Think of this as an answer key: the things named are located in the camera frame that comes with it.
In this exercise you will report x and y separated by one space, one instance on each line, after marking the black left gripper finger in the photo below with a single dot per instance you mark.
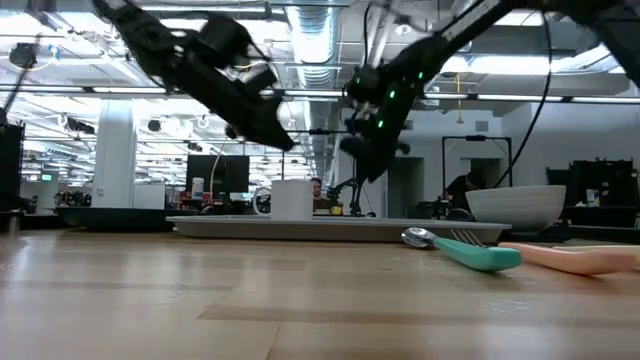
270 125
242 122

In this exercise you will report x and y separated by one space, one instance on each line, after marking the white ceramic mug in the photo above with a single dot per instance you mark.
292 200

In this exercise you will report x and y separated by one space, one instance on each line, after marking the white ribbed bowl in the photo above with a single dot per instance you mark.
520 207

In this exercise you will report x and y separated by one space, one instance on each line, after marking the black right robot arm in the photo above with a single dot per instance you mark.
450 45

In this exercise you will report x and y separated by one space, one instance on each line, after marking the black background robot arm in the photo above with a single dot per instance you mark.
355 195

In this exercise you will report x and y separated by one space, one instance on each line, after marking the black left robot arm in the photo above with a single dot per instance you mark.
145 35

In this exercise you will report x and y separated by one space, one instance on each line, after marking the grey rectangular serving tray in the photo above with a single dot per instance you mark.
350 230

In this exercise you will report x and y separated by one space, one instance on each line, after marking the grey door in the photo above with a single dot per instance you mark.
407 190

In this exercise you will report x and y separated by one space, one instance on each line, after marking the black computer monitor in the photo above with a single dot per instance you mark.
225 175

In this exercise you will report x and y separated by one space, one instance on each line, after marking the white canister blue label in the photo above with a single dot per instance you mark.
198 189

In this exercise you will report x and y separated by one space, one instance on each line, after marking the black round object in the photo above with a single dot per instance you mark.
460 215

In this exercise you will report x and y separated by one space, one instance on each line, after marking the white cabinet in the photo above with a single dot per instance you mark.
149 196

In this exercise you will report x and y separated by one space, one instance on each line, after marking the white square pillar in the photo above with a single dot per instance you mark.
115 165

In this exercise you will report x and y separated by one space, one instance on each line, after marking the small white blue container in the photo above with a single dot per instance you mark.
593 198

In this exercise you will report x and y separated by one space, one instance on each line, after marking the black cabinet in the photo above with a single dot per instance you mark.
11 165

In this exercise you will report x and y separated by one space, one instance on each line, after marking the black equipment rack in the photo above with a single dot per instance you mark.
605 180

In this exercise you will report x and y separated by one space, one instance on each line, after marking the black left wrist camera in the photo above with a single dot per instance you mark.
225 37

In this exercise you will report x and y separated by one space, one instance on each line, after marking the black metal frame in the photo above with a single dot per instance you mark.
320 132
475 138

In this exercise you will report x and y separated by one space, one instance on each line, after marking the silver ribbed ceiling duct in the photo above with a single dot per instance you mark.
314 40

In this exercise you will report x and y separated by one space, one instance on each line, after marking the long overhead light rail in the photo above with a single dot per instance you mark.
520 98

